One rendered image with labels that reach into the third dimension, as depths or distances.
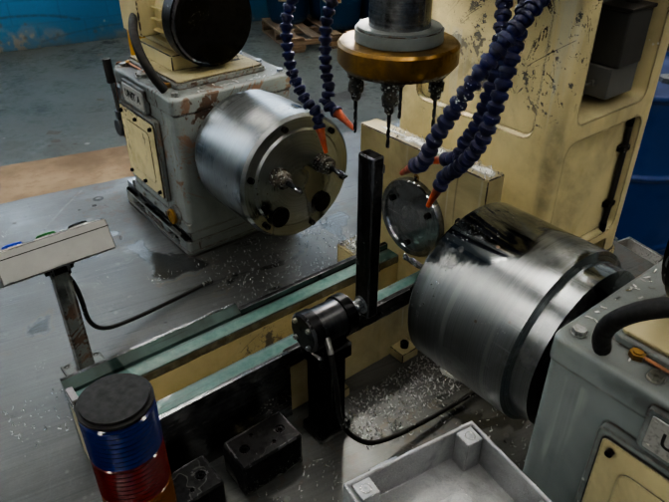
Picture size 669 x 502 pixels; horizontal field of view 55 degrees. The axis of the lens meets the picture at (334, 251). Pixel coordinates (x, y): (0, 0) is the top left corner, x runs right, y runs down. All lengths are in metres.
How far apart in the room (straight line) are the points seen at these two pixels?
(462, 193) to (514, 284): 0.30
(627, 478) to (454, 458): 0.23
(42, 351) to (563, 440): 0.91
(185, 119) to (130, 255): 0.36
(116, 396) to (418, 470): 0.24
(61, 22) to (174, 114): 5.15
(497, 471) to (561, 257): 0.35
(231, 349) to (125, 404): 0.55
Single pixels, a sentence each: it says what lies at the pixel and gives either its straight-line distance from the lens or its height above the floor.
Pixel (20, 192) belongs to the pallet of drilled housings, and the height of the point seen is 0.15.
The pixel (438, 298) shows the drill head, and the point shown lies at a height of 1.09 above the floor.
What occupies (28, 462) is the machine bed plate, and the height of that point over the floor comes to 0.80.
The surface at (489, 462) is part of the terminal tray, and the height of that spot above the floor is 1.18.
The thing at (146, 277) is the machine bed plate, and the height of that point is 0.80.
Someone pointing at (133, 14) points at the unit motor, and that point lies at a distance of 1.42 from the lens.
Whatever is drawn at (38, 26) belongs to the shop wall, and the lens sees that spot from 6.42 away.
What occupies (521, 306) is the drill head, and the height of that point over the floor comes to 1.13.
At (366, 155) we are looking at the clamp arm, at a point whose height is 1.25.
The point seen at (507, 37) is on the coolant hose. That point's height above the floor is 1.40.
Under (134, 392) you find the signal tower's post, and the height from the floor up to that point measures 1.22.
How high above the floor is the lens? 1.59
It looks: 33 degrees down
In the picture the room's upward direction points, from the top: straight up
